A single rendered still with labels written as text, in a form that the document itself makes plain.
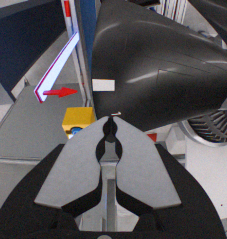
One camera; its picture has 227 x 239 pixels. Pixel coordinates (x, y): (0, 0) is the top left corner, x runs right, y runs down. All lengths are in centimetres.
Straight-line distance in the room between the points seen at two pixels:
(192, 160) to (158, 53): 39
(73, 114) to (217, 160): 53
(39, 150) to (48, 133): 16
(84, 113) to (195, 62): 38
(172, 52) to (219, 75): 8
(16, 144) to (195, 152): 117
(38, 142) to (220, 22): 116
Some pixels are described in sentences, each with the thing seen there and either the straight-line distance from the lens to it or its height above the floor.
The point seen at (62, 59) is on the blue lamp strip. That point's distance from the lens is 35.
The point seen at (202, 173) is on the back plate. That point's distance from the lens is 54.
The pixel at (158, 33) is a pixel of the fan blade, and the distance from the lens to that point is 20.
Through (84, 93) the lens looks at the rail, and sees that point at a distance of 64.
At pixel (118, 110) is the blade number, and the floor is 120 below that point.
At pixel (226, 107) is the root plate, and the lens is 32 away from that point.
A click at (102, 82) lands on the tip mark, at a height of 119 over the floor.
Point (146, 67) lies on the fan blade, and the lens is 20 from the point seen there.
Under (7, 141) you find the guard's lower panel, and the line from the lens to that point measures 132.
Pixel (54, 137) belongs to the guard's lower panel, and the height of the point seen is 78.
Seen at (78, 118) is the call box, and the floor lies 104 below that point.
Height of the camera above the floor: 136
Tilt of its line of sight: 41 degrees down
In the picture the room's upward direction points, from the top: 179 degrees clockwise
